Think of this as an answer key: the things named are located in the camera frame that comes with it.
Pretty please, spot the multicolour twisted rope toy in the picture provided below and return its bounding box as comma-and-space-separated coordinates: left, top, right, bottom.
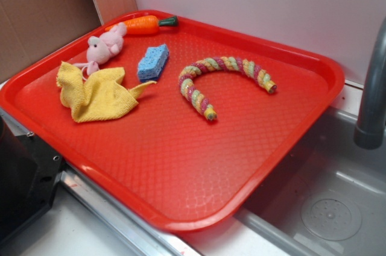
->
179, 57, 277, 122

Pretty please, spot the yellow cloth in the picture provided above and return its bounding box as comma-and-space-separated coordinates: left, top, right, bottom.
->
56, 62, 156, 123

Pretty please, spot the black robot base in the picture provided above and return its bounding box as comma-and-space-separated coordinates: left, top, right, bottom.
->
1, 119, 65, 245

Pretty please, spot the red plastic tray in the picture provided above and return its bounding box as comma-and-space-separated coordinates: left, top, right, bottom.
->
1, 17, 344, 233

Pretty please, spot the brown cardboard panel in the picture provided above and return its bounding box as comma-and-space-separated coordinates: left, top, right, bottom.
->
1, 0, 137, 82

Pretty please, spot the pink plush bunny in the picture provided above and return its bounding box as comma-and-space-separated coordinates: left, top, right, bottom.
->
74, 22, 127, 75

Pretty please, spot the blue sponge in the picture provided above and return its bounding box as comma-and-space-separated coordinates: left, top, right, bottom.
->
137, 44, 169, 83

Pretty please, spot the grey faucet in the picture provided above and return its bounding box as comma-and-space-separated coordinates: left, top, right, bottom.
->
354, 22, 385, 149

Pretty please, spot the grey sink basin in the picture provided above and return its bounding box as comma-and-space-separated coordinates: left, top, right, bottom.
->
236, 108, 385, 255

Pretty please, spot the orange toy carrot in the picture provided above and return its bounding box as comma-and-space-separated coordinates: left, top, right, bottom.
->
105, 15, 179, 35

